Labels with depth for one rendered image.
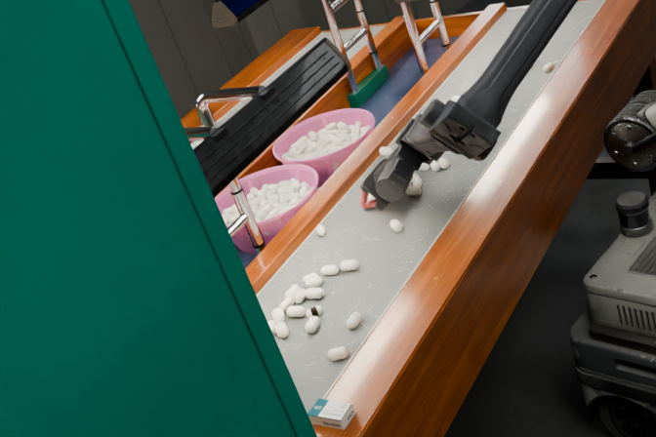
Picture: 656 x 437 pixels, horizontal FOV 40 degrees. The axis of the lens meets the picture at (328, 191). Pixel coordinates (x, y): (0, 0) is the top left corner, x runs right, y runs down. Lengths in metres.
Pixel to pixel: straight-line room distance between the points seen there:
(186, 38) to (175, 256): 2.83
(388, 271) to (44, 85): 0.98
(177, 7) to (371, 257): 2.15
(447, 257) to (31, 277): 0.95
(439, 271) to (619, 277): 0.51
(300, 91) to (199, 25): 2.12
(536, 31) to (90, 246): 0.69
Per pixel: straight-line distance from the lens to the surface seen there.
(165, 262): 0.94
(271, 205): 2.09
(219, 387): 1.02
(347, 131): 2.31
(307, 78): 1.72
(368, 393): 1.40
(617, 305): 1.99
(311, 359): 1.55
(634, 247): 2.07
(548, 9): 1.28
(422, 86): 2.37
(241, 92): 1.66
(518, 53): 1.27
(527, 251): 1.83
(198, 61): 3.78
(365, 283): 1.69
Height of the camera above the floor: 1.64
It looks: 26 degrees down
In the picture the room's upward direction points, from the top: 20 degrees counter-clockwise
